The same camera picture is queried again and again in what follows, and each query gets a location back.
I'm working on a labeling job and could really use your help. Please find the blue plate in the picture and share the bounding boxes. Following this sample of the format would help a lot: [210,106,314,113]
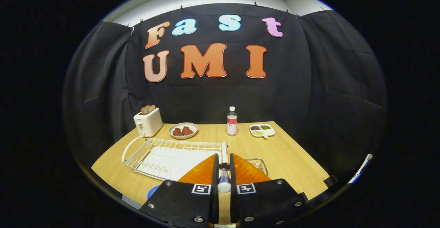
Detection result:
[147,184,162,201]

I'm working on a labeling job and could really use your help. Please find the clear bottle red label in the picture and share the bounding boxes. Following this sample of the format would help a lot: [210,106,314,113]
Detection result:
[227,106,238,136]

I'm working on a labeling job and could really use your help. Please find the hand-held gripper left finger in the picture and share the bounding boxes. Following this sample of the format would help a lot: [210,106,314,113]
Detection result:
[139,153,220,228]

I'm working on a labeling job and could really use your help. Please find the white drip tray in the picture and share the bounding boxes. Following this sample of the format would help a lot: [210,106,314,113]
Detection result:
[137,146,215,181]

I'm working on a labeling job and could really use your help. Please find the blue striped handle spoon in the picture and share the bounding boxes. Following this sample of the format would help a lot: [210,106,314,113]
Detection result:
[218,163,232,193]

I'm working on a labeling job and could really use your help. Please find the metal wire basket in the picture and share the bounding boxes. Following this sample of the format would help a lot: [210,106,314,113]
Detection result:
[246,158,269,176]

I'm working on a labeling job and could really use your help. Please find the white device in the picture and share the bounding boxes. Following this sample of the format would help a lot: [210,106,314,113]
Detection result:
[349,153,373,184]

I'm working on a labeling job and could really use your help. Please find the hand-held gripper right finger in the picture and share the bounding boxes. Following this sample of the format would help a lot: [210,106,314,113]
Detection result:
[229,153,310,228]

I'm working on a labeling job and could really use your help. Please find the cream toaster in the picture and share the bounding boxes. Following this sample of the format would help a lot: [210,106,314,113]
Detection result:
[134,108,164,138]

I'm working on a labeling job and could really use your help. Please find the white wire dish rack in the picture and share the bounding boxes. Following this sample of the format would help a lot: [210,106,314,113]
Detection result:
[121,136,228,182]

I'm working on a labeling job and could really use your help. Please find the black backdrop cloth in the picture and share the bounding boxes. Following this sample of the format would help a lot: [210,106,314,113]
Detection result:
[62,3,387,184]

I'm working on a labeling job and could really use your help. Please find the white divided dish with beans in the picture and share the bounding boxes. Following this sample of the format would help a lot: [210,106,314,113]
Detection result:
[249,123,275,139]

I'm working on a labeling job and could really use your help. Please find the beige oval plate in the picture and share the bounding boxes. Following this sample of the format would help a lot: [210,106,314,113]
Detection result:
[168,122,199,140]

